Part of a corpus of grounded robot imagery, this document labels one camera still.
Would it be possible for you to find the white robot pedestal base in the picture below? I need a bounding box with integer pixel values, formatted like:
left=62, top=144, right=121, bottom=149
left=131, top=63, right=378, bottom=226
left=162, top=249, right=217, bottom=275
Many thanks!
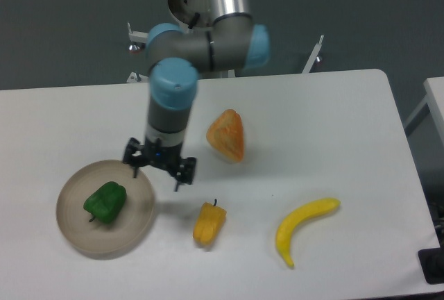
left=126, top=0, right=324, bottom=83

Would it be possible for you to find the white side table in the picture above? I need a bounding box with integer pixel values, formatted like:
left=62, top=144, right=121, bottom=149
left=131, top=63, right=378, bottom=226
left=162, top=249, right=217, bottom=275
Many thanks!
left=424, top=77, right=444, bottom=135

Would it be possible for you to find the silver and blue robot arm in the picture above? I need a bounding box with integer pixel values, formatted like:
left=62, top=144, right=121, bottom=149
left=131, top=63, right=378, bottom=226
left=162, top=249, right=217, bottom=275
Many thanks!
left=123, top=0, right=270, bottom=185

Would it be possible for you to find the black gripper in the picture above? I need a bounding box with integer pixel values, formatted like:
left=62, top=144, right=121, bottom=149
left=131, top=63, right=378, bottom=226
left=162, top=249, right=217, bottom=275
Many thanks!
left=122, top=137, right=196, bottom=192

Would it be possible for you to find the green bell pepper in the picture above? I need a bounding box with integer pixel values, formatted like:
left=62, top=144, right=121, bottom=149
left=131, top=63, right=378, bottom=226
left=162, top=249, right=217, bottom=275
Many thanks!
left=83, top=181, right=127, bottom=224

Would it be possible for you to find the orange triangular bread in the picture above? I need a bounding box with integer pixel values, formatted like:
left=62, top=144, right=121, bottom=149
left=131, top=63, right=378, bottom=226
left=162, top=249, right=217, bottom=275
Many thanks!
left=206, top=109, right=245, bottom=163

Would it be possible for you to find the black device at table edge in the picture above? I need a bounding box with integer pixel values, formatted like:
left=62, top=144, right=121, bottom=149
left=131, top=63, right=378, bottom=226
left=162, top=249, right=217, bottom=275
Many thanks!
left=418, top=247, right=443, bottom=285

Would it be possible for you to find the beige round plate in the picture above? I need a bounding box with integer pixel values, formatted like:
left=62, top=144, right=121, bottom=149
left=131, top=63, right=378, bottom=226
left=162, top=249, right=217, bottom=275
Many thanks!
left=56, top=160, right=155, bottom=258

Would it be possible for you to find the yellow bell pepper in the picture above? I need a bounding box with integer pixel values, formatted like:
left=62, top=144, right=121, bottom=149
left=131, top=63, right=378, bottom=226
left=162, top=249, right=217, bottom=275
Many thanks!
left=193, top=199, right=227, bottom=247

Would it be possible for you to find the yellow banana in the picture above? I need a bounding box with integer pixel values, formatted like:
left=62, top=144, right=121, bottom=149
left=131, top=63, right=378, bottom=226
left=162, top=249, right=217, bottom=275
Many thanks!
left=275, top=197, right=341, bottom=269

